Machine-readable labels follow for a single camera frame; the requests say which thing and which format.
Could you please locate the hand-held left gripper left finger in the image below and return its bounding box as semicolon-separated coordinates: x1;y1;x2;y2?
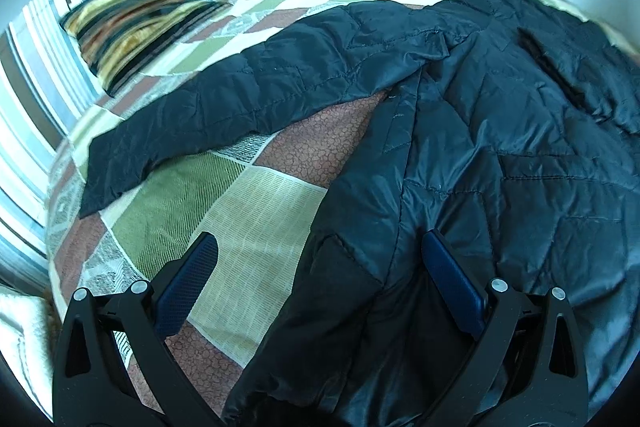
52;232;221;427

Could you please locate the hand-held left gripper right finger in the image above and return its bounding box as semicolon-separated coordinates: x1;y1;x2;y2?
421;229;589;427

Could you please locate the black quilted jacket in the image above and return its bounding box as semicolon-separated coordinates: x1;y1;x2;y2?
80;0;640;427

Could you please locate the checkered patchwork bedspread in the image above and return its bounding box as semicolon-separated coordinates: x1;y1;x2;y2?
45;0;640;383

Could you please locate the white knitted cloth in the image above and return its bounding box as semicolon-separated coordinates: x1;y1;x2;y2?
0;284;57;410

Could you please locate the gold black striped cushion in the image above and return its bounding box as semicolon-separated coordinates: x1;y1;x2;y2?
59;0;232;98

